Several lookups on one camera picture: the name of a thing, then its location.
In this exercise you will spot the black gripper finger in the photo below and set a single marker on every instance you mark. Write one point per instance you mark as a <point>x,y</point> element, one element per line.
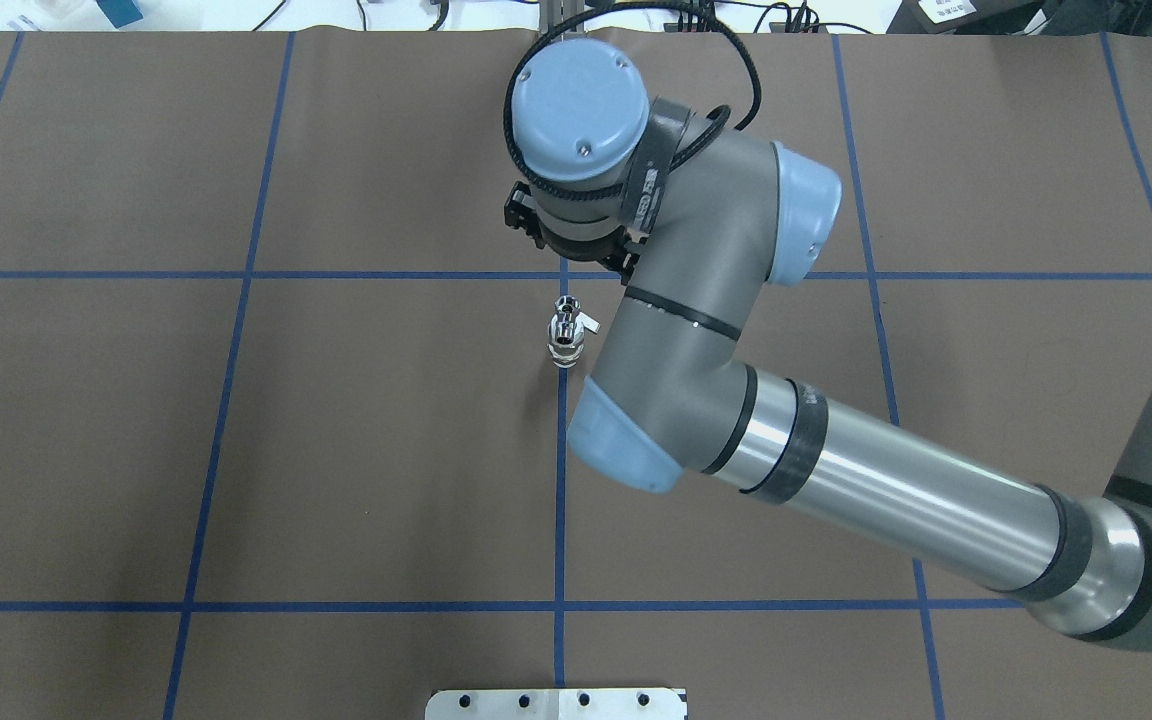
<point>622,260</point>
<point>519,212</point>

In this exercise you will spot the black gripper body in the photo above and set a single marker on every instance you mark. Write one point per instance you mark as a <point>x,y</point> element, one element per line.
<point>519,212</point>

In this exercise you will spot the chrome tee pipe fitting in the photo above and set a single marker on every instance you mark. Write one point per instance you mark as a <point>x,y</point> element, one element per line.
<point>570,323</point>

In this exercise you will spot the white PPR valve metal handle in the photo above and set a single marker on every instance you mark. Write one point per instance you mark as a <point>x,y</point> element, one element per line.
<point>565,352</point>

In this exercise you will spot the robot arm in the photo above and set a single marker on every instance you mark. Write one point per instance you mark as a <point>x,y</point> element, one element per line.
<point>697,217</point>

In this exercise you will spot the blue box on desk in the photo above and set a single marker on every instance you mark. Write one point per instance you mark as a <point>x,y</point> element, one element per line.
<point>121,13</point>

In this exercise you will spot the aluminium frame post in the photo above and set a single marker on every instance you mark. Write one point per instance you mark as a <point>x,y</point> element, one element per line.
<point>553,13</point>

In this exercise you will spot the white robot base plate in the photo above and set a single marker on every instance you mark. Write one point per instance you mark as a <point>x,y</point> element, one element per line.
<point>559,703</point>

